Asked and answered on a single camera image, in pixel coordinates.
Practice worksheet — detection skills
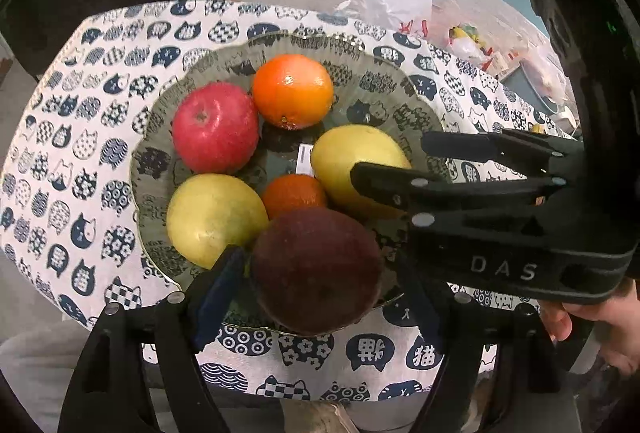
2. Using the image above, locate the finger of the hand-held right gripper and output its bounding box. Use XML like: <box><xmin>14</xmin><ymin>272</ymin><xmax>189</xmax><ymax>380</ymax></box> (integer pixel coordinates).
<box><xmin>420</xmin><ymin>130</ymin><xmax>583</xmax><ymax>178</ymax></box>
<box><xmin>350</xmin><ymin>162</ymin><xmax>571</xmax><ymax>219</ymax></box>

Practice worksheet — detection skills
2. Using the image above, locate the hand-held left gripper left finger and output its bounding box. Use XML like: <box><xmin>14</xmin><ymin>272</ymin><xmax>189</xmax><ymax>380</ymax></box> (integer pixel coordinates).
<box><xmin>57</xmin><ymin>245</ymin><xmax>248</xmax><ymax>433</ymax></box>

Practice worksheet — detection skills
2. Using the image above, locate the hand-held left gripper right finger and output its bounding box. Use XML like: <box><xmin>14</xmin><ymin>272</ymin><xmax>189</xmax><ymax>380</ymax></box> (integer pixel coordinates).
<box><xmin>397</xmin><ymin>263</ymin><xmax>563</xmax><ymax>433</ymax></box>

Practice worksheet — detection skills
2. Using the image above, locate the green-yellow lemon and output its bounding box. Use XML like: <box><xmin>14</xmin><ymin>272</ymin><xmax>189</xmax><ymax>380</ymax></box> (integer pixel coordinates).
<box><xmin>166</xmin><ymin>174</ymin><xmax>270</xmax><ymax>270</ymax></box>

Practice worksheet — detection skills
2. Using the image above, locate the dark red apple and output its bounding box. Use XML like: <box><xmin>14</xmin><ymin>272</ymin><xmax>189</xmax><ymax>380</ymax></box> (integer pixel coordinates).
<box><xmin>250</xmin><ymin>207</ymin><xmax>383</xmax><ymax>338</ymax></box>

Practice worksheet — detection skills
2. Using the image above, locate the yellow lemon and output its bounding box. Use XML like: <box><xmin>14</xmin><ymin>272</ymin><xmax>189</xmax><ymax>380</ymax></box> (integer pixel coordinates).
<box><xmin>310</xmin><ymin>124</ymin><xmax>413</xmax><ymax>220</ymax></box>

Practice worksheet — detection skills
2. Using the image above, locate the green glass plate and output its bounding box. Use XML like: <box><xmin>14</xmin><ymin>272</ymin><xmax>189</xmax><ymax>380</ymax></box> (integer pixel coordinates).
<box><xmin>129</xmin><ymin>32</ymin><xmax>453</xmax><ymax>336</ymax></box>

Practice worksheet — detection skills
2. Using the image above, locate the medium orange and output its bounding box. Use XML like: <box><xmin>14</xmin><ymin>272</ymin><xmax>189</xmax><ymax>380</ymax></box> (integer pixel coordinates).
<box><xmin>261</xmin><ymin>174</ymin><xmax>328</xmax><ymax>221</ymax></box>

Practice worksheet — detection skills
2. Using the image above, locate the bright red apple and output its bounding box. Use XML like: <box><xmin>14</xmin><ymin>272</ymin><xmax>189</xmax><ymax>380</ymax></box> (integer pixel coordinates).
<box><xmin>171</xmin><ymin>82</ymin><xmax>260</xmax><ymax>174</ymax></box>

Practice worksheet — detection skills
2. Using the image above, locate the large orange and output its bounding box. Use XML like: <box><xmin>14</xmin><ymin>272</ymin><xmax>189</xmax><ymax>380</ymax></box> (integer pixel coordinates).
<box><xmin>251</xmin><ymin>54</ymin><xmax>334</xmax><ymax>131</ymax></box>

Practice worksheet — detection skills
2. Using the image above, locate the person's right hand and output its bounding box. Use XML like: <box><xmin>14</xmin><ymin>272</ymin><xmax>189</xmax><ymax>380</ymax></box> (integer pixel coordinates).
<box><xmin>540</xmin><ymin>278</ymin><xmax>640</xmax><ymax>374</ymax></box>

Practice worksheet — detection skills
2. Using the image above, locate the grey blue trash bin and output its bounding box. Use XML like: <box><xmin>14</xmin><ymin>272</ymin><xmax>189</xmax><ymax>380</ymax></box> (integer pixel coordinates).
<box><xmin>502</xmin><ymin>63</ymin><xmax>566</xmax><ymax>114</ymax></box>

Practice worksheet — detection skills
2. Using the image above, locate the red white bag with rubbish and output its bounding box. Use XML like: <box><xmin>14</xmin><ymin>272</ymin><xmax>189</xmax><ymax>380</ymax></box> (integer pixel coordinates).
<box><xmin>447</xmin><ymin>23</ymin><xmax>493</xmax><ymax>64</ymax></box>

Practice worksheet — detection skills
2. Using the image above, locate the white plastic bag red print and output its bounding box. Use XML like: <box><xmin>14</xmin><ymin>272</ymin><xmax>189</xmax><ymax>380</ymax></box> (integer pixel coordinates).
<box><xmin>335</xmin><ymin>0</ymin><xmax>433</xmax><ymax>36</ymax></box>

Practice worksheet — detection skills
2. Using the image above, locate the cat print tablecloth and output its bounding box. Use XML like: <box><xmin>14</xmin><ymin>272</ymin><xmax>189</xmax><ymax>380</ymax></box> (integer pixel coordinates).
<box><xmin>0</xmin><ymin>0</ymin><xmax>581</xmax><ymax>403</ymax></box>

